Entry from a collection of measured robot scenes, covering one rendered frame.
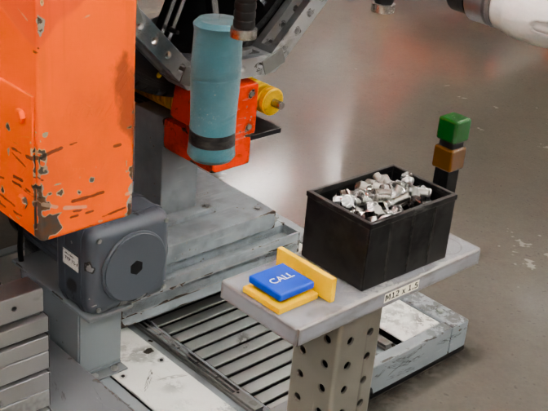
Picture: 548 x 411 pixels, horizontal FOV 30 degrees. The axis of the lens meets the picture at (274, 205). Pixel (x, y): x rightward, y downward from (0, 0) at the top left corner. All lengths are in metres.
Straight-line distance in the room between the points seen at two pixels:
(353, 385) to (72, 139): 0.61
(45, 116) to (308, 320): 0.47
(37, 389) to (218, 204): 0.74
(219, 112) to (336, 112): 1.75
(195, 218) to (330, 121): 1.31
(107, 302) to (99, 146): 0.44
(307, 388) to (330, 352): 0.10
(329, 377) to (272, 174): 1.43
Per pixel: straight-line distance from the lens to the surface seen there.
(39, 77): 1.40
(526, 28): 1.68
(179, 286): 2.13
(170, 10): 1.98
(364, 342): 1.66
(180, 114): 1.98
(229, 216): 2.24
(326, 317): 1.49
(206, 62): 1.78
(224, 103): 1.81
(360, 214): 1.56
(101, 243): 1.78
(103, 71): 1.45
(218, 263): 2.18
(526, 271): 2.68
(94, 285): 1.82
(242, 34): 1.66
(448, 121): 1.68
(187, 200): 2.23
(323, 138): 3.31
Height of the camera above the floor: 1.23
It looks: 26 degrees down
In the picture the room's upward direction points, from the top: 5 degrees clockwise
